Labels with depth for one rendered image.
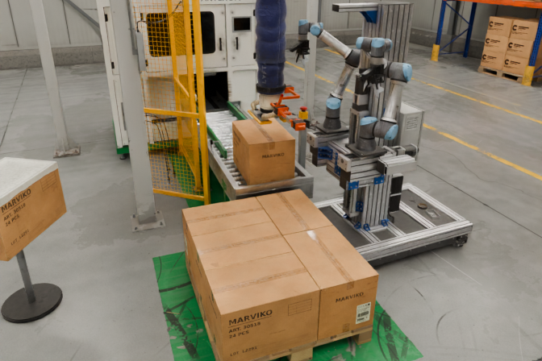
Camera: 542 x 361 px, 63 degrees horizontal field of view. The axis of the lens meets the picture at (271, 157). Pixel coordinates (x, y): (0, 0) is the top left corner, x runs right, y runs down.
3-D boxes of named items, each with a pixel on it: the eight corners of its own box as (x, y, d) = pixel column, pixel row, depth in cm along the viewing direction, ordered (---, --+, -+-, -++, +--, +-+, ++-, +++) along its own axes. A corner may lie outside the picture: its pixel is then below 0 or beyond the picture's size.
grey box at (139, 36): (137, 66, 380) (133, 30, 368) (143, 65, 381) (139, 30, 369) (139, 71, 363) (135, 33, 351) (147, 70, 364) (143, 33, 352)
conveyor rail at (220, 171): (184, 122, 568) (183, 108, 561) (188, 122, 570) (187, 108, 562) (235, 209, 370) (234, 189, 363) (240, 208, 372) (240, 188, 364)
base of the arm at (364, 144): (368, 143, 338) (369, 130, 334) (380, 150, 326) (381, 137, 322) (352, 145, 333) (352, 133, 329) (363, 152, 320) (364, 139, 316)
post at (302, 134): (295, 202, 464) (298, 110, 424) (302, 201, 466) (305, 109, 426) (298, 205, 458) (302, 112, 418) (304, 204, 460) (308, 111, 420)
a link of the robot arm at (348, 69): (323, 109, 372) (352, 47, 350) (323, 104, 386) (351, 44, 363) (336, 114, 373) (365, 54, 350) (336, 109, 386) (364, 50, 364)
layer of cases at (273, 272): (185, 252, 359) (181, 209, 343) (298, 229, 391) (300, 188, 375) (223, 368, 257) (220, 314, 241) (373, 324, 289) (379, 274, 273)
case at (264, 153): (233, 160, 426) (231, 121, 410) (273, 155, 437) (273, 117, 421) (249, 188, 374) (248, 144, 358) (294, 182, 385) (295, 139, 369)
